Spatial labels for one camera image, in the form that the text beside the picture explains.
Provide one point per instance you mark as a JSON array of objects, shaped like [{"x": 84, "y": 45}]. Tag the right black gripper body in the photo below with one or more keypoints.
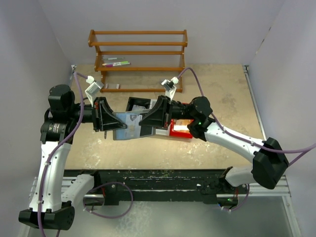
[{"x": 168, "y": 109}]

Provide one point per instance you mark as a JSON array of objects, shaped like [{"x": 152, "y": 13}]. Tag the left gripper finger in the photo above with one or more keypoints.
[
  {"x": 112, "y": 125},
  {"x": 106, "y": 112}
]

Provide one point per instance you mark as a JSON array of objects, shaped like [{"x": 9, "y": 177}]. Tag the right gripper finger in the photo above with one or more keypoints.
[
  {"x": 152, "y": 122},
  {"x": 157, "y": 111}
]

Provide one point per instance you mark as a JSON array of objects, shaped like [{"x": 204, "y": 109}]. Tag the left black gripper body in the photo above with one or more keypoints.
[{"x": 96, "y": 114}]

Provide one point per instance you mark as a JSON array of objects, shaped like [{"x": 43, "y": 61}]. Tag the grey card holder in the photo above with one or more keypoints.
[{"x": 146, "y": 131}]

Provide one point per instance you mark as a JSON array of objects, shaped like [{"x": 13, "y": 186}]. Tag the white badge card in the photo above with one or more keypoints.
[{"x": 133, "y": 128}]

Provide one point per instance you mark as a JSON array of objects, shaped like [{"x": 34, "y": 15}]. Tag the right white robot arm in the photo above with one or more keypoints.
[{"x": 267, "y": 160}]

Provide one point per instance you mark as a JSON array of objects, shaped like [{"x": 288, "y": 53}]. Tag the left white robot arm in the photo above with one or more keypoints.
[{"x": 51, "y": 208}]

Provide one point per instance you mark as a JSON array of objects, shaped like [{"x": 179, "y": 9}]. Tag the white plastic bin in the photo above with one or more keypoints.
[{"x": 159, "y": 131}]

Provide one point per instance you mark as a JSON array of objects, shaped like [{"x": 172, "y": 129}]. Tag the black plastic bin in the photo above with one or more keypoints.
[{"x": 137, "y": 101}]

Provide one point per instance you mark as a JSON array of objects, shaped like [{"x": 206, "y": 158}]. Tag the crumpled plastic bag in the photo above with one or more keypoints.
[{"x": 138, "y": 108}]

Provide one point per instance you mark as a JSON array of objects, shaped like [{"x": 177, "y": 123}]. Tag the wooden pieces in red bin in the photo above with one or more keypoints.
[{"x": 181, "y": 125}]

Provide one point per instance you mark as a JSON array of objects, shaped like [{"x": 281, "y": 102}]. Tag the red plastic bin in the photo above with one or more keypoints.
[{"x": 173, "y": 133}]

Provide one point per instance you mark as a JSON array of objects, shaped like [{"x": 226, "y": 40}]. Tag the pink marker pen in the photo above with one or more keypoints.
[{"x": 112, "y": 65}]

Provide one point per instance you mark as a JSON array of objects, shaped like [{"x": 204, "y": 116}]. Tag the light green marker pen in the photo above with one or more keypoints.
[{"x": 122, "y": 63}]

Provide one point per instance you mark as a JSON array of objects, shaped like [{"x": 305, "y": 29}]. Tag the wooden slatted rack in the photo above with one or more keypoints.
[{"x": 147, "y": 51}]

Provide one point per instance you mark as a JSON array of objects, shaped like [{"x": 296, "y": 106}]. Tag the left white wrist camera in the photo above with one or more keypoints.
[{"x": 93, "y": 88}]

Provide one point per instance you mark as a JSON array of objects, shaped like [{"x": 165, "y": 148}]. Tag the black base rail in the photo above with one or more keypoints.
[{"x": 184, "y": 185}]

